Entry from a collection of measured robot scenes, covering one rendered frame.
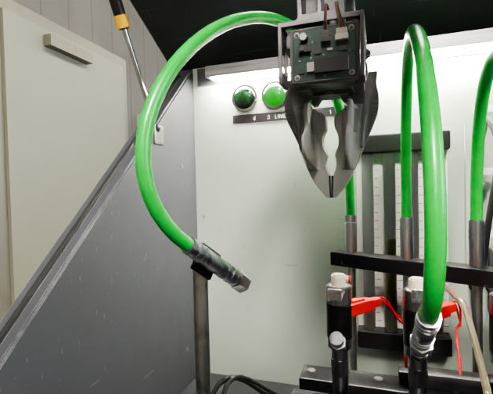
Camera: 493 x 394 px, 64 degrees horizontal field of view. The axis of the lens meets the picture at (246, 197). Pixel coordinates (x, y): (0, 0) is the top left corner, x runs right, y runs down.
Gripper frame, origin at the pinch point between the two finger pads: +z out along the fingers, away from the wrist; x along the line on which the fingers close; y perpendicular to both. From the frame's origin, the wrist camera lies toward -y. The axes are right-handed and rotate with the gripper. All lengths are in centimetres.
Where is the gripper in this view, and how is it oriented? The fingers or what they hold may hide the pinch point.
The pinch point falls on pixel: (332, 184)
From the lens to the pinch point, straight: 40.0
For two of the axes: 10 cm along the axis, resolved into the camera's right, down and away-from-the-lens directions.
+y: -3.2, 0.3, -9.5
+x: 9.5, -0.1, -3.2
